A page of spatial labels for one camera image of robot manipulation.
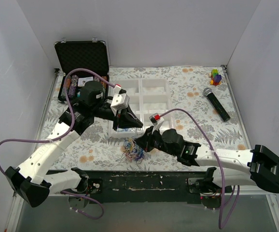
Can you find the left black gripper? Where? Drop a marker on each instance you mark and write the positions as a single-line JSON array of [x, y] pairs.
[[117, 118]]

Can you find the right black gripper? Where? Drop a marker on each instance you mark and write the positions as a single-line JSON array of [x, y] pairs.
[[150, 139]]

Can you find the white compartment tray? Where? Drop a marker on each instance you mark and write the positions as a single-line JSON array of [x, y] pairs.
[[147, 97]]

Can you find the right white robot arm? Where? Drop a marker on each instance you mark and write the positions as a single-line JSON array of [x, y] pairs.
[[256, 167]]

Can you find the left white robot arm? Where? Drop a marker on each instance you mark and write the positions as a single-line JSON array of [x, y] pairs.
[[31, 180]]

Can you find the white playing card deck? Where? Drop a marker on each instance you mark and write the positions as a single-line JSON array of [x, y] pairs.
[[82, 81]]

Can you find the black handheld microphone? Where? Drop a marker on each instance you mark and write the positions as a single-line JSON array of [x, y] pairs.
[[216, 104]]

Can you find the purple poker chip stack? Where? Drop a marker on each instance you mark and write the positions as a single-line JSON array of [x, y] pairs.
[[73, 86]]

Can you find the black poker chip case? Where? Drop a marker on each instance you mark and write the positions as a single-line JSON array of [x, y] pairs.
[[91, 55]]

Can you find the colourful toy block stack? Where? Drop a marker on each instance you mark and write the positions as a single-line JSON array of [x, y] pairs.
[[215, 77]]

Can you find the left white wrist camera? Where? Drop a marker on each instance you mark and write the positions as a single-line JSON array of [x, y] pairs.
[[119, 102]]

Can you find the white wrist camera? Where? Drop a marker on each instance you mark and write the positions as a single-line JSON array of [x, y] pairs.
[[157, 121], [119, 102]]

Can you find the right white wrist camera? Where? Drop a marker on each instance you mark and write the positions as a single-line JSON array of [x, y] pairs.
[[157, 121]]

